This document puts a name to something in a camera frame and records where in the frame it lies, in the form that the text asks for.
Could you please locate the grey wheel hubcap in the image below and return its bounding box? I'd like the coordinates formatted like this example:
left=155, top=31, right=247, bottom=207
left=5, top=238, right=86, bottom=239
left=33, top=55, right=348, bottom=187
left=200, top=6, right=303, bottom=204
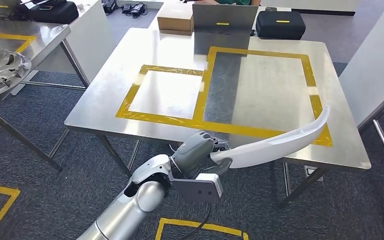
left=0, top=49, right=33, bottom=102

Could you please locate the white panel table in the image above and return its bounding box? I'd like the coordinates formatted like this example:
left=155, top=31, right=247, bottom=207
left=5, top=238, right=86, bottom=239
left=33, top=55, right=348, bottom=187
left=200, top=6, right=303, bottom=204
left=339, top=10, right=384, bottom=130

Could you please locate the small yellow tape rectangle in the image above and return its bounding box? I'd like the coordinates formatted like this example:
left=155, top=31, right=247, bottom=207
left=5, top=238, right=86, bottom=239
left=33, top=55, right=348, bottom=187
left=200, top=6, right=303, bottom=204
left=115, top=64, right=209, bottom=128

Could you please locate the black bag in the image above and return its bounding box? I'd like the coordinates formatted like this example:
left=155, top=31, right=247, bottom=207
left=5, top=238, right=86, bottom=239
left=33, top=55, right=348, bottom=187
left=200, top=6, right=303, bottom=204
left=14, top=0, right=80, bottom=25

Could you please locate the large yellow tape rectangle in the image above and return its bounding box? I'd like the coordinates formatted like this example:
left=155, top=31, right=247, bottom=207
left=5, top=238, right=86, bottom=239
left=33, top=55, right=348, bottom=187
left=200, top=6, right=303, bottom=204
left=191, top=46, right=334, bottom=148

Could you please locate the brown cardboard box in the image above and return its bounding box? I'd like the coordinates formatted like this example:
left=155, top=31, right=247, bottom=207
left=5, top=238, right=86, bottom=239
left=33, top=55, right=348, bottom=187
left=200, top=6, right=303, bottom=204
left=157, top=2, right=195, bottom=36

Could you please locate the yellow table tape strip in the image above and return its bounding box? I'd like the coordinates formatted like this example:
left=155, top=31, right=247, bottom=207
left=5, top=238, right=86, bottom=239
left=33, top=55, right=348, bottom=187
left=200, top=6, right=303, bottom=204
left=0, top=31, right=37, bottom=54

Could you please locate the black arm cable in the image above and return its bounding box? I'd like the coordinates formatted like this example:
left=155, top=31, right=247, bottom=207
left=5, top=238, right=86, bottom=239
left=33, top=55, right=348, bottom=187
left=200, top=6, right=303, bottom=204
left=178, top=202, right=212, bottom=240

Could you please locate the stainless steel workbench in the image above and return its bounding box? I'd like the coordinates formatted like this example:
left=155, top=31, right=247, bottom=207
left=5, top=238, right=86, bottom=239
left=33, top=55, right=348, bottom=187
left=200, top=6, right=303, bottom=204
left=64, top=27, right=372, bottom=209

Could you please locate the white curved plastic car part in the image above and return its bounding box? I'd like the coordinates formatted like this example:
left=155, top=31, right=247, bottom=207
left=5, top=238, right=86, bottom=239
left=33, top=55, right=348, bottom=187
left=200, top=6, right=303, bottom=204
left=210, top=105, right=331, bottom=170

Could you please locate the yellow floor tape square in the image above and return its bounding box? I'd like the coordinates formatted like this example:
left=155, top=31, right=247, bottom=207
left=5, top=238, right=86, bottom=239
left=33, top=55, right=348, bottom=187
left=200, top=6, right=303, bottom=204
left=154, top=217, right=249, bottom=240
left=0, top=182, right=21, bottom=240

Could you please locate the white counter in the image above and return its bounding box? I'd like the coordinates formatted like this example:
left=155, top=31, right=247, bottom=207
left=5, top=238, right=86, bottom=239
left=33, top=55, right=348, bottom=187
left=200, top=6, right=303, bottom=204
left=32, top=0, right=117, bottom=84

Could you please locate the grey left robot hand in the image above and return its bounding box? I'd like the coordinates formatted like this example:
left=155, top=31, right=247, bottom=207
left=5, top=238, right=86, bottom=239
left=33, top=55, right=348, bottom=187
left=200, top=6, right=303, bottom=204
left=171, top=131, right=233, bottom=180

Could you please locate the black carry case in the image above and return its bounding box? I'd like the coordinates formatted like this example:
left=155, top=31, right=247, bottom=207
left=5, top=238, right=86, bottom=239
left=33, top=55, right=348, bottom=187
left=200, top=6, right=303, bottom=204
left=255, top=10, right=307, bottom=41

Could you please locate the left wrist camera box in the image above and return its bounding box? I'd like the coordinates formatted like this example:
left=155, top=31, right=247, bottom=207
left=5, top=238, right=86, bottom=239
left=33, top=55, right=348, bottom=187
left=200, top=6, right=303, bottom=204
left=169, top=173, right=224, bottom=205

